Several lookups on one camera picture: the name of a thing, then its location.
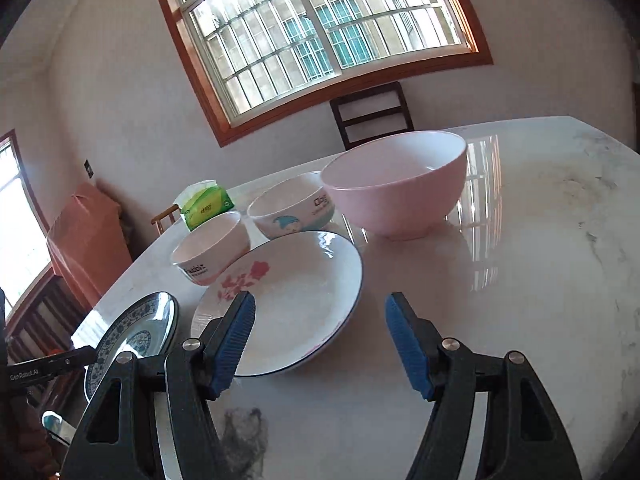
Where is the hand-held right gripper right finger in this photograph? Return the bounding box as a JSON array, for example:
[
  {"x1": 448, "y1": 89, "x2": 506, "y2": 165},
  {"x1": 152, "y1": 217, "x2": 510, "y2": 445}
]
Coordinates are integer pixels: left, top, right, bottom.
[{"x1": 385, "y1": 291, "x2": 583, "y2": 480}]

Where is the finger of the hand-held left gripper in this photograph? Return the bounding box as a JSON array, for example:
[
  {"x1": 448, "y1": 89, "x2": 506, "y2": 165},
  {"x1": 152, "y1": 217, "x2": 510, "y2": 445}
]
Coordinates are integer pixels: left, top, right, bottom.
[{"x1": 7, "y1": 345, "x2": 97, "y2": 386}]

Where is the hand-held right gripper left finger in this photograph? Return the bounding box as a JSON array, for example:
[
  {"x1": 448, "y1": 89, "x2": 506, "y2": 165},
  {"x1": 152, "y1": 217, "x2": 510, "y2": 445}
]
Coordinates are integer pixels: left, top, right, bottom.
[{"x1": 60, "y1": 290, "x2": 257, "y2": 480}]

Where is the white plate pink flower print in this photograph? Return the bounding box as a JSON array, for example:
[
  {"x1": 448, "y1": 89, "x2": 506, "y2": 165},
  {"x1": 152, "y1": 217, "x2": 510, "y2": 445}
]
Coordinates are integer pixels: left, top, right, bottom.
[{"x1": 191, "y1": 230, "x2": 364, "y2": 377}]

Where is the blue patterned plate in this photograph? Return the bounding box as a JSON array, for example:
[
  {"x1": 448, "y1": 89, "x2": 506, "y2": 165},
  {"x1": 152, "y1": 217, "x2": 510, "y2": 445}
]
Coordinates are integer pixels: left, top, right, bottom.
[{"x1": 84, "y1": 292, "x2": 180, "y2": 403}]

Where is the large pink bowl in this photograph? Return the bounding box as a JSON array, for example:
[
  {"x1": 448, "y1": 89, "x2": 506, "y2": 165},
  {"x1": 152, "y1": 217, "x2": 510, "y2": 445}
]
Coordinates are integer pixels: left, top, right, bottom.
[{"x1": 320, "y1": 130, "x2": 468, "y2": 240}]

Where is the white bowl blue cartoon print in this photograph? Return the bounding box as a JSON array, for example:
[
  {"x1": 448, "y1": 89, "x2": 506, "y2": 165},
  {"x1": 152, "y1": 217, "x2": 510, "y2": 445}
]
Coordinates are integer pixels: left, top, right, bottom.
[{"x1": 247, "y1": 171, "x2": 335, "y2": 239}]

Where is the small white bowl pink print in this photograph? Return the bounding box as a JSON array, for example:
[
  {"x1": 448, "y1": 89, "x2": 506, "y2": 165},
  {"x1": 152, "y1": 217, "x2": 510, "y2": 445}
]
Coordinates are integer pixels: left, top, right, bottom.
[{"x1": 170, "y1": 211, "x2": 250, "y2": 287}]

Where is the orange covered box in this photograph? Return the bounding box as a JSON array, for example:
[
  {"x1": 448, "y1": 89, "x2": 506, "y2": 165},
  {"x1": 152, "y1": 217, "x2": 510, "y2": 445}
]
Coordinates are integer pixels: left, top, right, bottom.
[{"x1": 46, "y1": 181, "x2": 133, "y2": 311}]

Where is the green tissue pack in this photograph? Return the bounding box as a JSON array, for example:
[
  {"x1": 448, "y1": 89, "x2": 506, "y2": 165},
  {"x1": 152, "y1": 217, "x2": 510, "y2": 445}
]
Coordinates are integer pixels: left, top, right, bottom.
[{"x1": 173, "y1": 180, "x2": 236, "y2": 232}]

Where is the light wooden chair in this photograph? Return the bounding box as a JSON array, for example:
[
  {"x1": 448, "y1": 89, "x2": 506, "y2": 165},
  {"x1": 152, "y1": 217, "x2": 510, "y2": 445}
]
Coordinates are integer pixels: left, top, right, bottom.
[{"x1": 151, "y1": 205, "x2": 182, "y2": 236}]

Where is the narrow wooden framed window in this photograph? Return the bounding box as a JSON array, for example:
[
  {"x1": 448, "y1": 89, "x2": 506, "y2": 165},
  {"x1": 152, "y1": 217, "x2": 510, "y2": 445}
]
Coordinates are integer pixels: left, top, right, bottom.
[{"x1": 0, "y1": 129, "x2": 51, "y2": 321}]

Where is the dark wooden chair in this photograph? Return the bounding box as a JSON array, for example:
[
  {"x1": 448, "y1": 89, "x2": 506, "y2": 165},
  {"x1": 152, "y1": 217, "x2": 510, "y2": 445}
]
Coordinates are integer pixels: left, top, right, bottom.
[{"x1": 329, "y1": 81, "x2": 415, "y2": 151}]

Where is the large wooden framed window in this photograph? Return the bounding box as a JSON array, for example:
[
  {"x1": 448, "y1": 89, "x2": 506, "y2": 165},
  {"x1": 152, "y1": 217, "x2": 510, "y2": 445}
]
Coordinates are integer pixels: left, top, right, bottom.
[{"x1": 151, "y1": 0, "x2": 494, "y2": 148}]

